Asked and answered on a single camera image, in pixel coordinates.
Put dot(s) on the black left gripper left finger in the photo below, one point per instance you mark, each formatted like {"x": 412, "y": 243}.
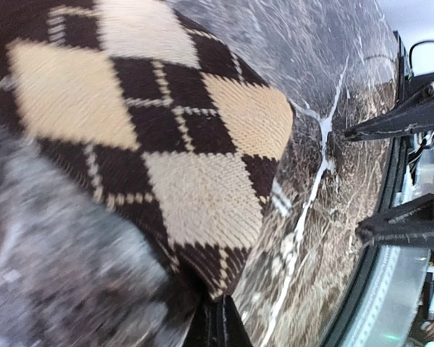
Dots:
{"x": 203, "y": 331}

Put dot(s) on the black front rail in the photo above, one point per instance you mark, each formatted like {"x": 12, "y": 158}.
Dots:
{"x": 359, "y": 318}

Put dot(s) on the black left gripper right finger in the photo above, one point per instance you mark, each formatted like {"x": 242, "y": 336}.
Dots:
{"x": 233, "y": 331}

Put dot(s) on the white slotted cable duct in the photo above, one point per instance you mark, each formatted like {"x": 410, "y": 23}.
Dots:
{"x": 411, "y": 298}

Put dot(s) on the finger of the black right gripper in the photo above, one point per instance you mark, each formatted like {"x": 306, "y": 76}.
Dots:
{"x": 414, "y": 115}
{"x": 408, "y": 225}

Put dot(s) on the brown beige argyle sock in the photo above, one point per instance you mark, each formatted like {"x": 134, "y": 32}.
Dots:
{"x": 155, "y": 117}

